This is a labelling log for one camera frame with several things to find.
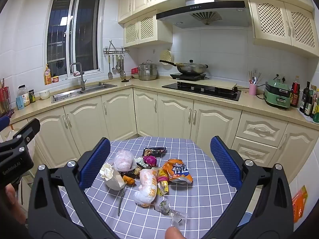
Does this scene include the pink plastic bag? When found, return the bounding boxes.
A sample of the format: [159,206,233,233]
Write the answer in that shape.
[113,149,136,172]

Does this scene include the large orange bag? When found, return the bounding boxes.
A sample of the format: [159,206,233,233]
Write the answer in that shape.
[292,185,308,223]

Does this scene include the purple foil wrapper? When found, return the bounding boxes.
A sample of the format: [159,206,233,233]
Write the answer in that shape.
[143,155,158,167]

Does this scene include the black gas stove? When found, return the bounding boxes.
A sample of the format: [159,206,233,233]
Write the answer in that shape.
[161,81,242,102]

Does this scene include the clear candy wrapper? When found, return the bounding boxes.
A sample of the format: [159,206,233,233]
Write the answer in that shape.
[153,200,189,229]

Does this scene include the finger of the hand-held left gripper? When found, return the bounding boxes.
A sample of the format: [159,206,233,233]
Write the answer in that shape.
[0,116,11,131]
[7,118,41,143]

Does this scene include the white trash bin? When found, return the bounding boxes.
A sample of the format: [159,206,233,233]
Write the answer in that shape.
[240,210,255,231]

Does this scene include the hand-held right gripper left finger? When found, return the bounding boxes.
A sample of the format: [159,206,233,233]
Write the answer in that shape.
[28,137,120,239]

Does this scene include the small lattice door cabinet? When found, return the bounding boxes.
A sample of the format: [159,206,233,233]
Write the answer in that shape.
[123,13,173,48]

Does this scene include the steel faucet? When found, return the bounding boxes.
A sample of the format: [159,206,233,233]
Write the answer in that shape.
[70,62,87,91]

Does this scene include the wall utensil rack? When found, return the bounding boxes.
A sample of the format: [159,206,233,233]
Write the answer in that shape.
[103,40,130,55]

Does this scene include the hanging slotted spatula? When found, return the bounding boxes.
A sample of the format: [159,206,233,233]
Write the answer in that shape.
[108,54,114,80]

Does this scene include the white and orange plastic bag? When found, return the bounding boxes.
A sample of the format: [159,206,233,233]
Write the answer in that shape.
[133,168,160,209]

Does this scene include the white paper cup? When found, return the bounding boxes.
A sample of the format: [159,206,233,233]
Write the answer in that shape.
[103,170,126,191]

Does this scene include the yellow wrapper with pink band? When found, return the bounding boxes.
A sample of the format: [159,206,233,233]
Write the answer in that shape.
[155,167,170,195]

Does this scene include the steel wok with lid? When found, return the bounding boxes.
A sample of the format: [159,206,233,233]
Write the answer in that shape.
[174,59,209,75]

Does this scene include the orange packet on windowsill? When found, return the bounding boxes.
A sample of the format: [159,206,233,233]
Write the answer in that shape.
[44,64,52,85]

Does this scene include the green electric cooker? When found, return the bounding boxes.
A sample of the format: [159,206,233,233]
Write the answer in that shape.
[263,79,292,108]

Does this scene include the dark glass bottle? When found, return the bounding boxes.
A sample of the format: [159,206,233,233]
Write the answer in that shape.
[299,81,311,113]
[305,86,316,117]

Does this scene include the cream round colander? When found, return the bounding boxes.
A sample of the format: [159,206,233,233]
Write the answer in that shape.
[159,49,172,66]

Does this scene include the steel sink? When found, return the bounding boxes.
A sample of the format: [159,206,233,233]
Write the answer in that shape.
[51,82,118,103]

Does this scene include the person's right hand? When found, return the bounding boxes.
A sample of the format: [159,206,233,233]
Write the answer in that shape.
[166,227,184,239]

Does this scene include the person's left hand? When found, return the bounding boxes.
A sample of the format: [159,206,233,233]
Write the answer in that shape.
[4,184,27,226]

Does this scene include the large lattice door cabinet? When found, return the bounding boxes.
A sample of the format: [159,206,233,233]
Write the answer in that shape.
[248,0,319,57]

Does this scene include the steel steamer pot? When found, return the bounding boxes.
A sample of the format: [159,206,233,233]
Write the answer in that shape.
[138,60,158,81]

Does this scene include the white lidded jar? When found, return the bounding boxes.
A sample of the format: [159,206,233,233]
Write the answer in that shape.
[17,84,31,107]

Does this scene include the range hood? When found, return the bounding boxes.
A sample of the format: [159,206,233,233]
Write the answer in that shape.
[156,0,250,29]

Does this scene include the cream base cabinets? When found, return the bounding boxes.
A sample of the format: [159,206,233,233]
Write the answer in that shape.
[0,87,319,188]

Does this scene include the orange snack bag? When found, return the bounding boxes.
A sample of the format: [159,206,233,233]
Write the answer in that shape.
[162,158,194,186]

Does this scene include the black snack wrapper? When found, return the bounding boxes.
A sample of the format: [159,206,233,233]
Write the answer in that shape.
[143,147,167,158]

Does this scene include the white tissue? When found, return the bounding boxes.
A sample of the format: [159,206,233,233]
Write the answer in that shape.
[100,162,115,181]

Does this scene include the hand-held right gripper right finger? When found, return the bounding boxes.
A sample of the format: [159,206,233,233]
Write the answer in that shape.
[202,136,294,239]

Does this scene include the dark thin stem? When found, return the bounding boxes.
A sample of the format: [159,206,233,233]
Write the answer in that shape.
[117,179,128,216]

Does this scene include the kitchen window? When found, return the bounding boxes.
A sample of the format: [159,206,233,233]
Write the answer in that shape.
[46,0,102,80]

